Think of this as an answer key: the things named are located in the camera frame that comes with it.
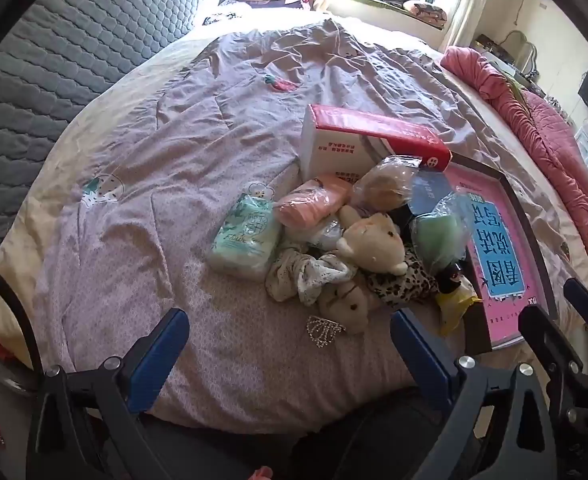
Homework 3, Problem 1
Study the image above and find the bagged green sponge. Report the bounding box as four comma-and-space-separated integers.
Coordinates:
410, 195, 470, 273

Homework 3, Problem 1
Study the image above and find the leopard print scrunchie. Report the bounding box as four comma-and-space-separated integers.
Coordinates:
364, 247, 439, 308

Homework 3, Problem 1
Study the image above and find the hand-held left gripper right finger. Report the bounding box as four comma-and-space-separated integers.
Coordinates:
390, 309, 560, 480

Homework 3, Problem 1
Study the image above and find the bagged brown plush toy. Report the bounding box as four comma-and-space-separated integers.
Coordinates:
351, 156, 422, 211

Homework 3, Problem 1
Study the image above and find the pink quilt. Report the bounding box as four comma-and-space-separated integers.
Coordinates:
441, 45, 588, 301

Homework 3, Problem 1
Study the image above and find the grey quilted headboard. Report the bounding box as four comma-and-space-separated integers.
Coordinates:
0, 0, 235, 311

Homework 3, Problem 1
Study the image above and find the small beige bear plush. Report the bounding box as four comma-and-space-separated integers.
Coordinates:
319, 280, 375, 335

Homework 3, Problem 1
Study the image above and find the dark blue box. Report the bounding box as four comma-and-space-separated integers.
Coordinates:
410, 170, 449, 218

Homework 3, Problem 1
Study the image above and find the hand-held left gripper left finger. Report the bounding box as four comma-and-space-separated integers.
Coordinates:
26, 308, 191, 480

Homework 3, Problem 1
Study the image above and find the yellow packaged black doll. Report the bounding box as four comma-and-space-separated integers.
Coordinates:
435, 262, 482, 338

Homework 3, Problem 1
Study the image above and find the white patterned cloth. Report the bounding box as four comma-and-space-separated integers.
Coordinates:
265, 249, 359, 307

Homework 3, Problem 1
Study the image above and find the patterned cushion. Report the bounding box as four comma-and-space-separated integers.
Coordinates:
404, 0, 447, 28

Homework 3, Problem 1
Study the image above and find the silver rhinestone tiara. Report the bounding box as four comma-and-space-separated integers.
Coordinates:
305, 315, 347, 348

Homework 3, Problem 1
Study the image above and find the dark framed cardboard tray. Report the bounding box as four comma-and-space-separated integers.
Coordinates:
441, 152, 560, 353

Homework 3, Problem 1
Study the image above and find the purple printed bed cover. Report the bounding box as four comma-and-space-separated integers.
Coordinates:
28, 15, 575, 436

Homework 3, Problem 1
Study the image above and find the cream curtain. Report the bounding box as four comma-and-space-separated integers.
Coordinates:
446, 0, 495, 53

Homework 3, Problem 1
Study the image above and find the red and white carton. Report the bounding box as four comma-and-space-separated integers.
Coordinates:
300, 104, 452, 183

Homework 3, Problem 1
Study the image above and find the black cable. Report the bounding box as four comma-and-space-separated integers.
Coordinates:
0, 254, 43, 377

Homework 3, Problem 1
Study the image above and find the bagged pink towel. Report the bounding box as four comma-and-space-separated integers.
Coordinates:
274, 174, 353, 231

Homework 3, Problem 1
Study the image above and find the green tissue pack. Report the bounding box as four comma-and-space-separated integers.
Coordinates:
209, 192, 282, 281

